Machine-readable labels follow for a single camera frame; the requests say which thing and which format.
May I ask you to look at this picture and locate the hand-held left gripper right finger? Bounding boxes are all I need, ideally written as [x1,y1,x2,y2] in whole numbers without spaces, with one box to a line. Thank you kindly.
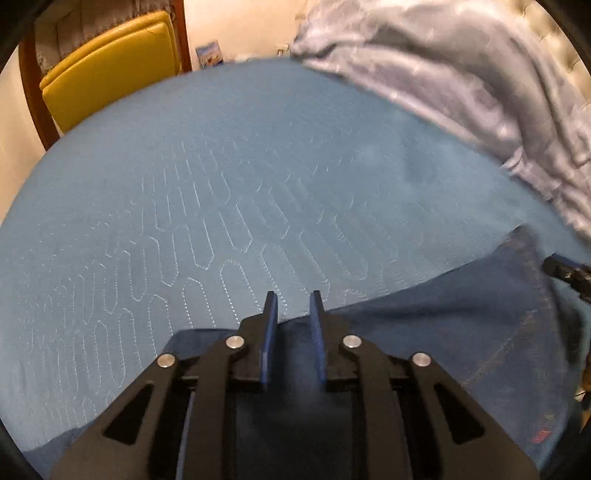
[308,291,541,480]

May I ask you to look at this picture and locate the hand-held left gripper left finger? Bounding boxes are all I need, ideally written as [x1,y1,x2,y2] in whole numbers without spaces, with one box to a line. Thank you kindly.
[48,291,280,480]

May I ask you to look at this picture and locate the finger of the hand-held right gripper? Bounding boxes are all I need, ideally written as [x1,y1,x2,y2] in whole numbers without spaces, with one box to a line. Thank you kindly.
[542,253,591,304]

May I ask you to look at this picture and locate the dark blue denim pants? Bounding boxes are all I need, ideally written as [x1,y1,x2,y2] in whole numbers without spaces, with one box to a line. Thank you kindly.
[28,226,588,480]

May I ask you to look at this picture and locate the blue quilted bed cover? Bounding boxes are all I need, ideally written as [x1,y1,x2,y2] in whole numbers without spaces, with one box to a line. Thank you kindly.
[0,58,591,480]

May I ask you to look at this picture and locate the beige tufted headboard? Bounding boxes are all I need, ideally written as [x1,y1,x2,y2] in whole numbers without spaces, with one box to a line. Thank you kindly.
[503,0,591,116]

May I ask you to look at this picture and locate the grey crumpled blanket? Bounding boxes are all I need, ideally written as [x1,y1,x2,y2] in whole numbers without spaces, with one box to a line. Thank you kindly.
[288,0,591,241]

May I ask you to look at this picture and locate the small blue picture card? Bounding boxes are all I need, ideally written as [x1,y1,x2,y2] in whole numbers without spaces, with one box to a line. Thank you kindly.
[196,41,225,69]

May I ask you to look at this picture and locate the yellow wooden-framed chair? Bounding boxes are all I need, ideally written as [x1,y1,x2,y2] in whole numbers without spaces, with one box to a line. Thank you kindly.
[18,0,192,151]

